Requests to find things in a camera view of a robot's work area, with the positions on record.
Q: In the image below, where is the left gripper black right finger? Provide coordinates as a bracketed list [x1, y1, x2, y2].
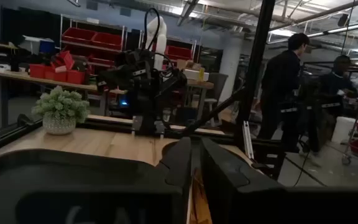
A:
[200, 138, 358, 224]

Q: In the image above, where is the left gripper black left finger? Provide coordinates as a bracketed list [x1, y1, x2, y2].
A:
[16, 136, 193, 224]

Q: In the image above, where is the black plastic serving tray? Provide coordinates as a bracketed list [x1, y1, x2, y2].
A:
[0, 148, 183, 224]

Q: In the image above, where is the small wooden table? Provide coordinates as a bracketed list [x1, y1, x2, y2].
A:
[186, 79, 214, 121]

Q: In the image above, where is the white box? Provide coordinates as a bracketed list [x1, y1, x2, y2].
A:
[183, 68, 210, 82]

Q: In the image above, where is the standing person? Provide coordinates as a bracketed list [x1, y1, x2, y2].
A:
[257, 32, 311, 154]

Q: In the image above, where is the green plant in white pot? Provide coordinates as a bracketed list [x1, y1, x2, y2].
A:
[31, 85, 90, 136]

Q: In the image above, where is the seated person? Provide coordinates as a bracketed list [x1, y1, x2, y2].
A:
[303, 55, 358, 153]

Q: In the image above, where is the blue storage bin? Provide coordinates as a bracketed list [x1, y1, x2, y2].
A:
[39, 40, 55, 54]

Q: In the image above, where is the long wooden workbench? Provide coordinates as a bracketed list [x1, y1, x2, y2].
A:
[0, 68, 129, 128]

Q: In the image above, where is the silver aluminium bracket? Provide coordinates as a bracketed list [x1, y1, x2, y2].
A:
[242, 120, 254, 159]

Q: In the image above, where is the metal wire shelf rack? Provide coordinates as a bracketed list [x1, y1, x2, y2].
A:
[59, 14, 129, 68]

